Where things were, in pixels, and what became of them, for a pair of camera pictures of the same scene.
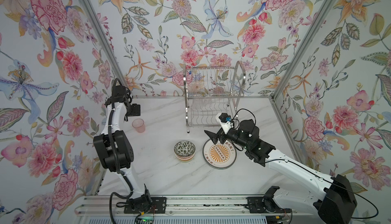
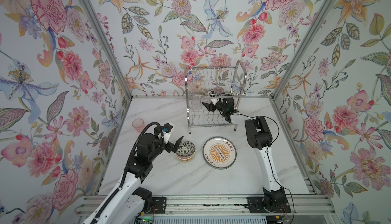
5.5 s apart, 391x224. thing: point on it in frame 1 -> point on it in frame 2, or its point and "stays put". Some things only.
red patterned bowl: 185,149 stays put
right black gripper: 221,135 -> 220,106
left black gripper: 134,109 -> 170,144
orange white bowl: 185,160 stays put
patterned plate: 219,156 stays put
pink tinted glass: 138,123 stays put
